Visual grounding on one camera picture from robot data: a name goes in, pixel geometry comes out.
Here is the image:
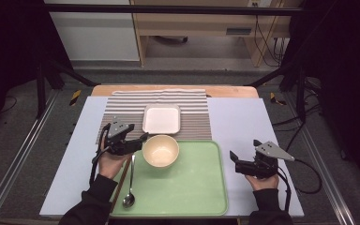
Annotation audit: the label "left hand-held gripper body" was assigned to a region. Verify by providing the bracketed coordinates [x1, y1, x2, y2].
[101, 116, 143, 157]

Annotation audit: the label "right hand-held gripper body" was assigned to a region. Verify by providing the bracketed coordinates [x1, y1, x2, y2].
[233, 141, 296, 180]

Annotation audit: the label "cream bowl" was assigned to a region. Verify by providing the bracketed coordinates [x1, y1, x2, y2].
[142, 134, 180, 169]

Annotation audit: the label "green tray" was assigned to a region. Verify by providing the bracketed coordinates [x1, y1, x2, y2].
[110, 140, 230, 218]

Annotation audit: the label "metal spoon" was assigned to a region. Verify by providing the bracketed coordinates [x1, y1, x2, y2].
[122, 154, 137, 209]

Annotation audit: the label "person's right hand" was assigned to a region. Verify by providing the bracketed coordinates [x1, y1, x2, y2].
[245, 173, 279, 191]

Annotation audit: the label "person's left hand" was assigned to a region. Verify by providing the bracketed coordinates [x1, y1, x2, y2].
[97, 137, 134, 180]

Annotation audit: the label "square white plate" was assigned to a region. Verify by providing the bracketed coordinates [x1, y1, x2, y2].
[142, 103, 182, 135]

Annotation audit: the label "yellow black tape strip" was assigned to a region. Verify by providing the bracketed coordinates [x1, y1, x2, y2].
[269, 92, 287, 106]
[69, 89, 83, 107]

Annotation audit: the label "striped placemat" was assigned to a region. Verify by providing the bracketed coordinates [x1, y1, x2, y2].
[95, 88, 213, 145]

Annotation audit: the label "black metal stand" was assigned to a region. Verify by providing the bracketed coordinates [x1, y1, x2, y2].
[36, 57, 98, 120]
[247, 62, 308, 123]

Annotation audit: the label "white cabinet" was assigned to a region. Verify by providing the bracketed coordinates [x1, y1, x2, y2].
[43, 0, 141, 62]

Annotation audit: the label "grey label on desk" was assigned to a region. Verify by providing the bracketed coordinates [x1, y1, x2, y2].
[225, 27, 253, 36]

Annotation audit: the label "black curtain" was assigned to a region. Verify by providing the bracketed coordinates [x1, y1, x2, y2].
[0, 0, 73, 139]
[280, 0, 360, 198]

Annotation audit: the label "wooden desk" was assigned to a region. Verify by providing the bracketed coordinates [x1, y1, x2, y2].
[130, 0, 304, 68]

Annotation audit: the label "black floor cables bundle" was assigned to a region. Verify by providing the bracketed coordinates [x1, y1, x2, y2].
[271, 102, 323, 151]

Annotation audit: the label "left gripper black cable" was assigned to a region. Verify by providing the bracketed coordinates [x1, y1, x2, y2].
[88, 123, 111, 186]

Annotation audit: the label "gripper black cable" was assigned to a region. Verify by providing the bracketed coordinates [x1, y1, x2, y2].
[275, 158, 323, 214]
[88, 123, 111, 186]

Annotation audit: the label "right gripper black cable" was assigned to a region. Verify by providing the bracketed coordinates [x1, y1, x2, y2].
[275, 158, 323, 214]

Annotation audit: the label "aluminium rail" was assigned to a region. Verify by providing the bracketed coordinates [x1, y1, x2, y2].
[0, 90, 60, 225]
[289, 93, 357, 225]

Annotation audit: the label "hanging black cables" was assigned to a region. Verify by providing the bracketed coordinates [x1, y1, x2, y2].
[254, 14, 291, 68]

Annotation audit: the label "black floor cable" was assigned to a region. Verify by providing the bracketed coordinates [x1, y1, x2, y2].
[0, 95, 18, 115]

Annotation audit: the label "black horizontal frame bar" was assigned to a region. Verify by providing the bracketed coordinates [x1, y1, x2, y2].
[45, 3, 304, 17]

